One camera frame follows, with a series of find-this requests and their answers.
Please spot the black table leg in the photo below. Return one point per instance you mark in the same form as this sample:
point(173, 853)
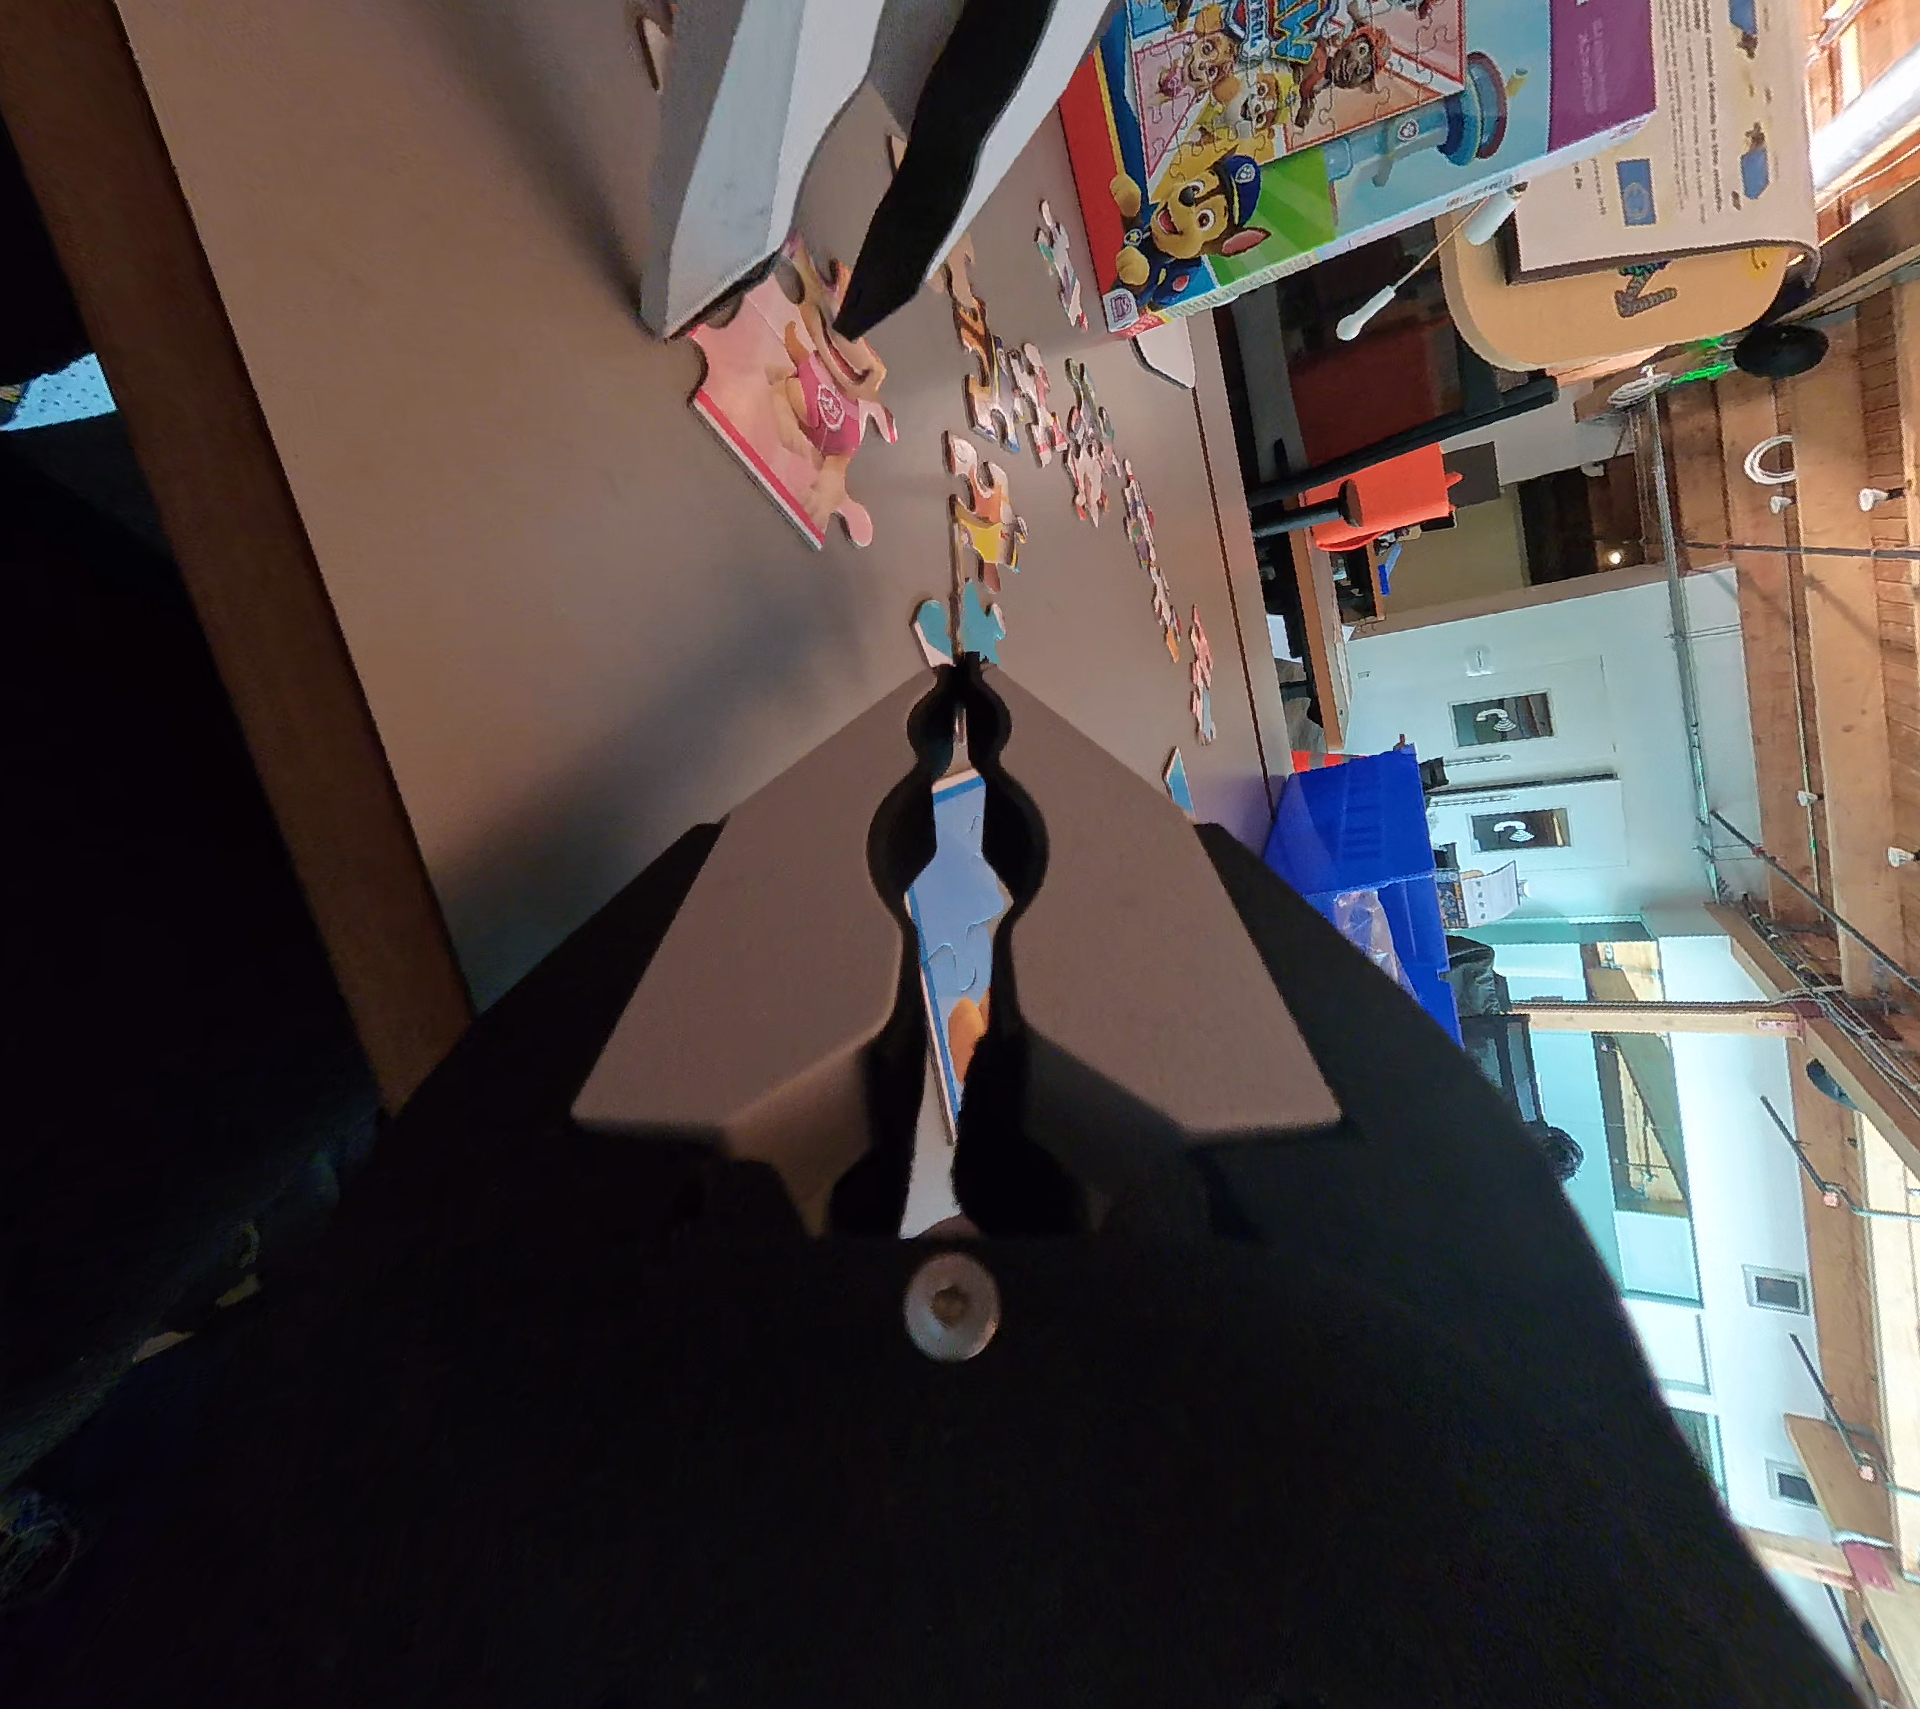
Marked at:
point(1392, 445)

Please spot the white orange puzzle piece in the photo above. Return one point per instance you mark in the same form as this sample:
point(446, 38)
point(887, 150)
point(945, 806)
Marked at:
point(1166, 620)

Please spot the blue plastic bin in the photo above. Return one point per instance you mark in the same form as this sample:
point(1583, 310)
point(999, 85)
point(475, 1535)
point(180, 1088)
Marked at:
point(1369, 836)

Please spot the green purple puzzle piece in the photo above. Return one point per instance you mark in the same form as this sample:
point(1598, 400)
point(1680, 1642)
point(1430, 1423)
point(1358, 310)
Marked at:
point(1089, 440)

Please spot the grey desk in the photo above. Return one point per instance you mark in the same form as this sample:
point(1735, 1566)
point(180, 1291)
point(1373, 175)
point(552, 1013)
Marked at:
point(452, 388)

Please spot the pink red striped puzzle piece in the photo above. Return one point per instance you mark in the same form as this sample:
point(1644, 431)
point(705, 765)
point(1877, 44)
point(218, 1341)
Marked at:
point(1201, 674)

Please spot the white purple red knob puzzle piece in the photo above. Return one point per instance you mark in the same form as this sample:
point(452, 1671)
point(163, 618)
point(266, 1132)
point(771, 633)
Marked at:
point(1058, 261)

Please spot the teal green corner puzzle piece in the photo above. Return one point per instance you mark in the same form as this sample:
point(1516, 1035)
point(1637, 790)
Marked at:
point(973, 633)

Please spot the yellow helmet dog puzzle piece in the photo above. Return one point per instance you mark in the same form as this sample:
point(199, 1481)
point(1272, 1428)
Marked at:
point(981, 528)

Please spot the white dog red striped puzzle piece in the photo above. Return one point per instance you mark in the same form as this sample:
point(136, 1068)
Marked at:
point(1027, 400)

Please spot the purple teal striped puzzle piece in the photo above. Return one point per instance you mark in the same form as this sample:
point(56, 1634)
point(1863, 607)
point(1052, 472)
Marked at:
point(1141, 528)

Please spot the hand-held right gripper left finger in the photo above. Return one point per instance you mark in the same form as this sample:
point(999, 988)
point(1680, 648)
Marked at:
point(750, 976)

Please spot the white cabinet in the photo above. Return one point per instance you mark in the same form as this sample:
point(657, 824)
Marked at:
point(1571, 722)

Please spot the light blue sky puzzle section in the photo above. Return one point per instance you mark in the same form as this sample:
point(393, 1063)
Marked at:
point(956, 902)

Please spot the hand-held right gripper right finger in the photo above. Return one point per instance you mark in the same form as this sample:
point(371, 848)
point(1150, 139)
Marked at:
point(1172, 976)

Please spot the orange chair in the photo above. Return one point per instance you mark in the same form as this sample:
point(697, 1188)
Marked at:
point(1383, 492)

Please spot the pink dog puzzle piece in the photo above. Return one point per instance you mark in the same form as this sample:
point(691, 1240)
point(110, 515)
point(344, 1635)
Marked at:
point(780, 420)

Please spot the colourful puzzle box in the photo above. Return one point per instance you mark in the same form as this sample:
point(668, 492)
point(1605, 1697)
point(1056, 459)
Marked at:
point(1351, 13)

